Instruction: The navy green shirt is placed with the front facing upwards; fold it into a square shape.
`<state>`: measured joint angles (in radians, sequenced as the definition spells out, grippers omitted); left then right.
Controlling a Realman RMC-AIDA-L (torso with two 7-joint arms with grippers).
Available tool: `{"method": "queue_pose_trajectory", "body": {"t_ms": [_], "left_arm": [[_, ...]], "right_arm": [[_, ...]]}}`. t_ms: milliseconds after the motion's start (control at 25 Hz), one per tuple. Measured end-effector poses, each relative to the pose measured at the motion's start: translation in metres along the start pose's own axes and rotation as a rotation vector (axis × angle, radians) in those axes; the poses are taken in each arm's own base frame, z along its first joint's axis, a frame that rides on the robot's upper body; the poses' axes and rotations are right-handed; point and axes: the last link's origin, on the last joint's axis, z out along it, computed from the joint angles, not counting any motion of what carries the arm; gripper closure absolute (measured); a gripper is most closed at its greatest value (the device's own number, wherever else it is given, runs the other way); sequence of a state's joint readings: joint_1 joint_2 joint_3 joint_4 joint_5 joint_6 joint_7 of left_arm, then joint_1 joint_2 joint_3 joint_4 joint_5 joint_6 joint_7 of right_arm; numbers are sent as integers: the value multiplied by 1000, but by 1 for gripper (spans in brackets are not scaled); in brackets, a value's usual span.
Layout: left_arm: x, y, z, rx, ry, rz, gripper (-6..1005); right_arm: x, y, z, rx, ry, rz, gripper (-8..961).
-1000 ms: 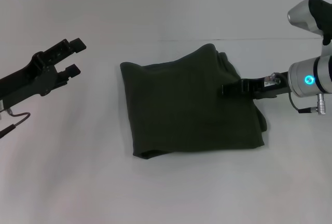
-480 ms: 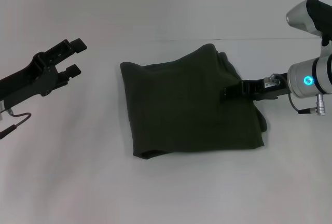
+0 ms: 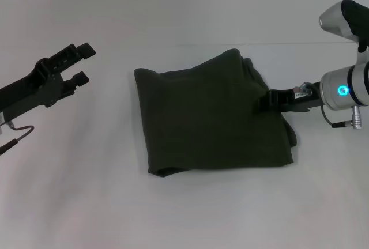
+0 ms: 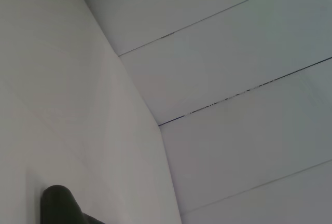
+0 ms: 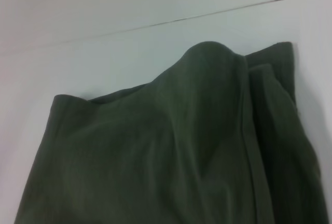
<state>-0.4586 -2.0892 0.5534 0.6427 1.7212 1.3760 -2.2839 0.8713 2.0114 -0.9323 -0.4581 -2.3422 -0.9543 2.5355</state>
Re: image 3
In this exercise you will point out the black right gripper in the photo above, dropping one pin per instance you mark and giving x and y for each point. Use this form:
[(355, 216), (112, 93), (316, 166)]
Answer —
[(297, 100)]

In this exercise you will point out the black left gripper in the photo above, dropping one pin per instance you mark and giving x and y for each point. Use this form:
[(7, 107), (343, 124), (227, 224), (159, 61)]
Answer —
[(29, 93)]

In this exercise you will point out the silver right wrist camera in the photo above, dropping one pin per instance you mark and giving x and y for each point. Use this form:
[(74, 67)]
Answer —
[(343, 18)]

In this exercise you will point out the dark green FREE! t-shirt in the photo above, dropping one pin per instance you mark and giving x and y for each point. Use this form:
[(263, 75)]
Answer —
[(207, 116)]

